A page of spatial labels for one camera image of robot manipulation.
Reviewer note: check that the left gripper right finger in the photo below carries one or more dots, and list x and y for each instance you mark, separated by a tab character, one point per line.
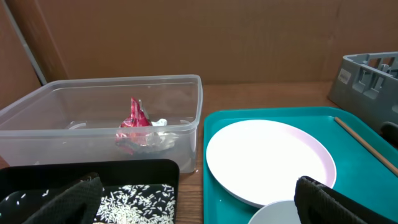
319	204

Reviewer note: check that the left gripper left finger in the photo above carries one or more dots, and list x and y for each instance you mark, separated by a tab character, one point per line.
77	202

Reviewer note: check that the small grey bowl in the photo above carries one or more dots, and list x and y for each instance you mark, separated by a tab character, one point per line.
283	212

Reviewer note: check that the wooden chopstick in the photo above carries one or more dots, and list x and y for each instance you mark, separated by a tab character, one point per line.
367	146

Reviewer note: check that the red snack wrapper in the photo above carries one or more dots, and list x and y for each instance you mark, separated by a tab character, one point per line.
129	141

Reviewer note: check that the white wrapper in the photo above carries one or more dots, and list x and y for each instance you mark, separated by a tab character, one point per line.
161	140

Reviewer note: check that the teal serving tray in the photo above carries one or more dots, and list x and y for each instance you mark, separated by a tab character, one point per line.
360	176

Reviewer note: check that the scattered rice pile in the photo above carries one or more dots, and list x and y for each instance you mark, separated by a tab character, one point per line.
153	203

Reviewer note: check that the black rectangular tray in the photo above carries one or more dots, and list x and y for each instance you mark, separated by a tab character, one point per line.
56	176

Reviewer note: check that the large white plate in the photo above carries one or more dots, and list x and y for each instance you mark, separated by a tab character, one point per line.
259	161

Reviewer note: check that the clear plastic bin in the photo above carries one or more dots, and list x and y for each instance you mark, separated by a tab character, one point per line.
70	121

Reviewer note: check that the grey plastic dish rack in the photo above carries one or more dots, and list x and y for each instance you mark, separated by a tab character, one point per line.
366	86

